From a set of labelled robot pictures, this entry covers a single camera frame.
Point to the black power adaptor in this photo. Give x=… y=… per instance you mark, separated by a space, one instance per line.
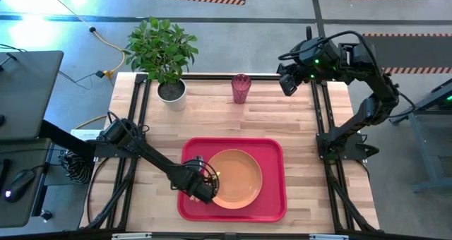
x=100 y=74

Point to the dark grey side table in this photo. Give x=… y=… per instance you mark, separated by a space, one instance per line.
x=28 y=95

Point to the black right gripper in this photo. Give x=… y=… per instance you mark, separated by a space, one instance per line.
x=305 y=67

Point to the orange round plate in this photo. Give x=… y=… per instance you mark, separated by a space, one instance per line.
x=240 y=178

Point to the grey metal equipment stand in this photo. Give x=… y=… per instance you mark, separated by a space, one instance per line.
x=423 y=155

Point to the black desk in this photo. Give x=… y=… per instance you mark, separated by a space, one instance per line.
x=21 y=215

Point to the white label box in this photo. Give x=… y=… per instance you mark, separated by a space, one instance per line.
x=84 y=135

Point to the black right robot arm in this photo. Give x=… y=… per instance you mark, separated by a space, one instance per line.
x=379 y=91

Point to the white metal bracket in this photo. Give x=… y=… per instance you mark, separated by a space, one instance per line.
x=130 y=236
x=328 y=237

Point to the black slanted beam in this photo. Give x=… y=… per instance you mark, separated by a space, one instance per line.
x=67 y=139

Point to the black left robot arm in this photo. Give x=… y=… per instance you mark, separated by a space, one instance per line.
x=155 y=157

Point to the red plastic tray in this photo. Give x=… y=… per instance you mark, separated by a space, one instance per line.
x=272 y=183

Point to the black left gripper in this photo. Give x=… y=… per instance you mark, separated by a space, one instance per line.
x=203 y=190

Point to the white plant pot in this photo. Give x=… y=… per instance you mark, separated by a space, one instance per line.
x=173 y=102

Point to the black computer mouse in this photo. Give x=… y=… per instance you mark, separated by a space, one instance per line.
x=19 y=185

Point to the pink faceted plastic cup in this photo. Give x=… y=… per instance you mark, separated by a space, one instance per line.
x=241 y=90

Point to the black round knob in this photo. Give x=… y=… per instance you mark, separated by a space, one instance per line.
x=46 y=215

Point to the green leafy plant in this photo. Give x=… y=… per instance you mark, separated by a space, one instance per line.
x=160 y=47

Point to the black aluminium frame rail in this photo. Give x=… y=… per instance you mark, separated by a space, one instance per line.
x=70 y=235
x=353 y=201
x=109 y=197
x=315 y=106
x=134 y=102
x=326 y=106
x=219 y=76
x=145 y=109

